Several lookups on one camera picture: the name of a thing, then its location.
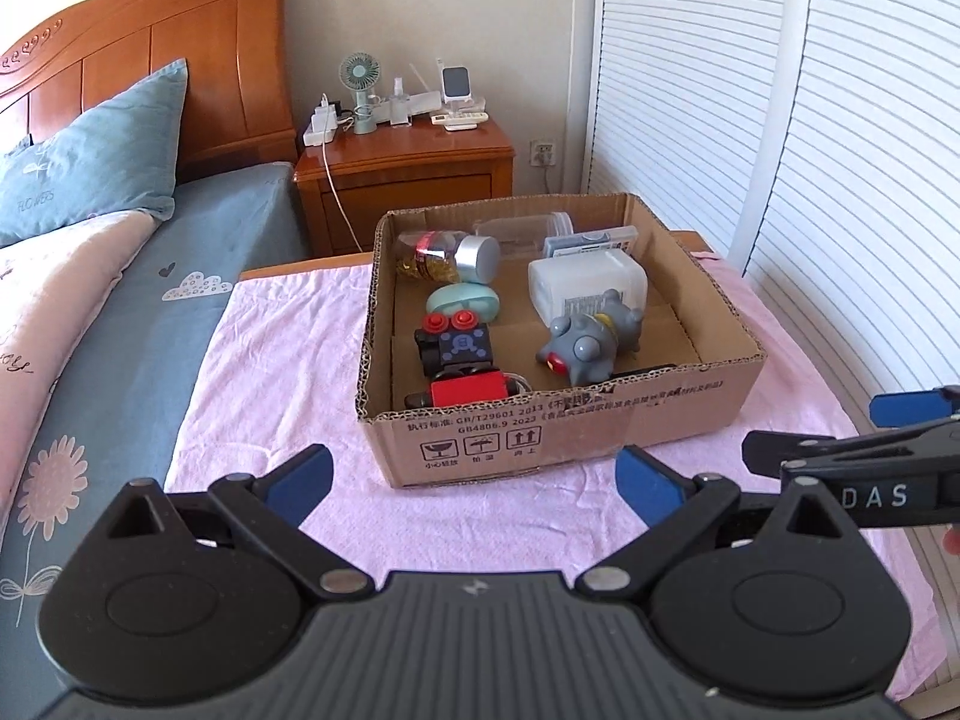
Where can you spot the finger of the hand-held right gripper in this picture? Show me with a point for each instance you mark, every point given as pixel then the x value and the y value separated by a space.
pixel 900 406
pixel 772 450

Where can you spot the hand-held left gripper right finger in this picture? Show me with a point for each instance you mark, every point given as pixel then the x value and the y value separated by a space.
pixel 649 484

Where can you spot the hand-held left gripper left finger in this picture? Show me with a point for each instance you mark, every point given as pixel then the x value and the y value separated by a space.
pixel 300 480

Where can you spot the brown cardboard box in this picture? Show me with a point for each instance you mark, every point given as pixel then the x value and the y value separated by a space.
pixel 600 427

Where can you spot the grey rubber animal toy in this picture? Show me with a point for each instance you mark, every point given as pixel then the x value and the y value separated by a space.
pixel 577 341

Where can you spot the red toy train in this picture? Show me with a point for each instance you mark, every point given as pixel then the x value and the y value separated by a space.
pixel 469 388

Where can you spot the black cube toy red buttons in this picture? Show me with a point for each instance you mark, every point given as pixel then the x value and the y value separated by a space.
pixel 465 345

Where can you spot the white translucent plastic box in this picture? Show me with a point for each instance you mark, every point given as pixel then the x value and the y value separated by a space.
pixel 577 277

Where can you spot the teal earbuds case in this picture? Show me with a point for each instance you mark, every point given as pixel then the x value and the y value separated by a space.
pixel 457 300

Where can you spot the clear playing card case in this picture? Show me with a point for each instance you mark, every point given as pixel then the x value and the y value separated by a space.
pixel 592 244

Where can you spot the clear bottle of gold capsules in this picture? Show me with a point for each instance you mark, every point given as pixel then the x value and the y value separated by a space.
pixel 431 259

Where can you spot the clear plastic bottle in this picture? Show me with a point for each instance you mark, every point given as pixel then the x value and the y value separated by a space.
pixel 525 229

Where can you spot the person's right hand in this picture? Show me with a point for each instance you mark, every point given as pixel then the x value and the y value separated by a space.
pixel 952 541

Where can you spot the pink cloth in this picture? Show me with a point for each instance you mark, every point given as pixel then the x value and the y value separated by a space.
pixel 300 360

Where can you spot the white louvered closet door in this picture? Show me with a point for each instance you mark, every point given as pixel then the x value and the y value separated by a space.
pixel 690 90
pixel 862 202

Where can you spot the pink quilt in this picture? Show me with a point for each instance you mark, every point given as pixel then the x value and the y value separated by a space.
pixel 45 315

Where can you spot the wooden nightstand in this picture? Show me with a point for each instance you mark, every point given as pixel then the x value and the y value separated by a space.
pixel 420 187

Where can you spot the white power strip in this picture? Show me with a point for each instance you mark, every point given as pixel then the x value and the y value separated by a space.
pixel 321 136

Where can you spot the white charger plug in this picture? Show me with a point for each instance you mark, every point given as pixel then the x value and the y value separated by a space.
pixel 326 112

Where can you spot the blue pillow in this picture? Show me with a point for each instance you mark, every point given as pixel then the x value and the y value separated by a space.
pixel 90 165

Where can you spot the small white spray bottle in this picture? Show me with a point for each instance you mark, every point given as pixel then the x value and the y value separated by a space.
pixel 399 101

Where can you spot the white remote control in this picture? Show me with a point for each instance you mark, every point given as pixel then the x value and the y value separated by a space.
pixel 461 120

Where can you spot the green desk fan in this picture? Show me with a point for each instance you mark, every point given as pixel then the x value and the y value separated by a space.
pixel 358 71

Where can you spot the phone on stand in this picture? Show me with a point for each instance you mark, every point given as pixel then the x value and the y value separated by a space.
pixel 454 82

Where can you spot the wooden bed headboard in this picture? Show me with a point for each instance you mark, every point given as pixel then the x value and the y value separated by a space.
pixel 225 52

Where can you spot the white wall outlet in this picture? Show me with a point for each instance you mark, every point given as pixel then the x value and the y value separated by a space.
pixel 541 151

